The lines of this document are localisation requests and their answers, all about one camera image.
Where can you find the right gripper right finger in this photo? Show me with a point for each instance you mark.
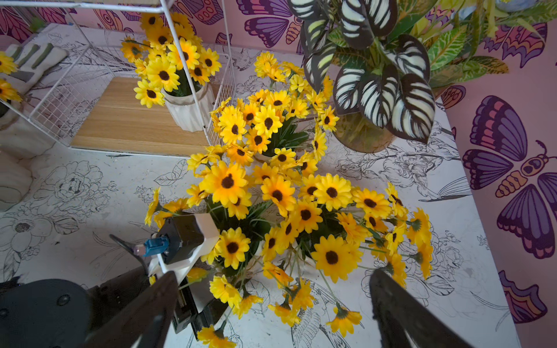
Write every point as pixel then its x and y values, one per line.
pixel 403 321

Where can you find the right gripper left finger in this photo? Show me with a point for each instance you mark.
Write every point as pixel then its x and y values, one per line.
pixel 144 322

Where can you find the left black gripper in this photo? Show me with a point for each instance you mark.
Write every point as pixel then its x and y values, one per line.
pixel 196 307

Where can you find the sunflower pot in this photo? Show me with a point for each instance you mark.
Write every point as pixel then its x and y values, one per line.
pixel 244 316
pixel 266 214
pixel 285 122
pixel 9 94
pixel 174 69

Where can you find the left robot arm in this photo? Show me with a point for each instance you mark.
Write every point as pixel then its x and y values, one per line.
pixel 60 313

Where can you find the grey white gardening glove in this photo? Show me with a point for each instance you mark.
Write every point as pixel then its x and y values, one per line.
pixel 20 139

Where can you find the green striped leafy potted plant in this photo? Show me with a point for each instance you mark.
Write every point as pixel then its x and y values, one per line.
pixel 394 57

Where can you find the white wire wooden shelf rack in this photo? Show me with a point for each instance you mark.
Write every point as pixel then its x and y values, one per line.
pixel 87 102

